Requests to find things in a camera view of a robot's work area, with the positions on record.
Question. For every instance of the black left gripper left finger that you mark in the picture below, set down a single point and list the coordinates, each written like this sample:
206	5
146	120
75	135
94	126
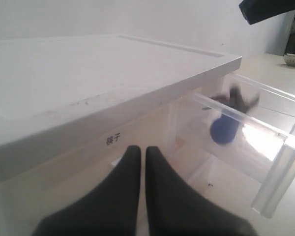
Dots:
110	209

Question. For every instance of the clear drawer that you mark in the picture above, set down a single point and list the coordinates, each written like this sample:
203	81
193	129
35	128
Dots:
27	197
245	124

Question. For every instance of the patterned ceramic bowl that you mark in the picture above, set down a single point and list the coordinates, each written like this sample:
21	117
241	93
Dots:
289	59

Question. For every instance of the white plastic drawer cabinet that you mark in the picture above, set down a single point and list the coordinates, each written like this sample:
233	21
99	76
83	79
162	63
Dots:
59	93

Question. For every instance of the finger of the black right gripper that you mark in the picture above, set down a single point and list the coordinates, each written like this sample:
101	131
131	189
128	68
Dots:
255	11

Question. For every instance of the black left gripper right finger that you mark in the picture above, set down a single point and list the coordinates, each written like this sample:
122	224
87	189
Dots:
176	209

